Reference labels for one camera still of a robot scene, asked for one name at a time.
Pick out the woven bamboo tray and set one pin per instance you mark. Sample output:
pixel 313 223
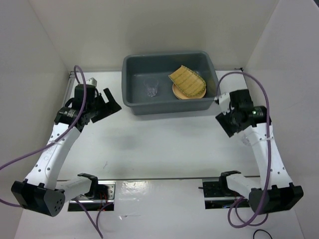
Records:
pixel 188 81

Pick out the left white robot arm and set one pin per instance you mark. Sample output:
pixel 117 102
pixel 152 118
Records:
pixel 40 191

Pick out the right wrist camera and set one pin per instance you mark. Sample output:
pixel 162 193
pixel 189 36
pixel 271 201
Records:
pixel 224 103

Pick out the clear plastic cup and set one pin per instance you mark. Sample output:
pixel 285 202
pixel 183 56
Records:
pixel 151 85

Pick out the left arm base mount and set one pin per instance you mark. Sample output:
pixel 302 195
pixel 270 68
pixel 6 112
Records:
pixel 103 198

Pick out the grey plastic bin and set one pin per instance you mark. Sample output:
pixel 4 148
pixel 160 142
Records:
pixel 137 68

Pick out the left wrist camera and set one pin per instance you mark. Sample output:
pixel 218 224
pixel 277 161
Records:
pixel 92 82

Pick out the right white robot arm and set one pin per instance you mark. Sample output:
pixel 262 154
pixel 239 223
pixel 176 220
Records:
pixel 276 191

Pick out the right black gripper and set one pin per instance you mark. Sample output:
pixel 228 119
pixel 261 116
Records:
pixel 223 120

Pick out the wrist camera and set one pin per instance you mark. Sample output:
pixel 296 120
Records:
pixel 224 103
pixel 92 82

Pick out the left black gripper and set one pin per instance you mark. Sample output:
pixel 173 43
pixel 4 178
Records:
pixel 110 107

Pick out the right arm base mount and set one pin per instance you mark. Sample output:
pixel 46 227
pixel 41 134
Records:
pixel 215 197

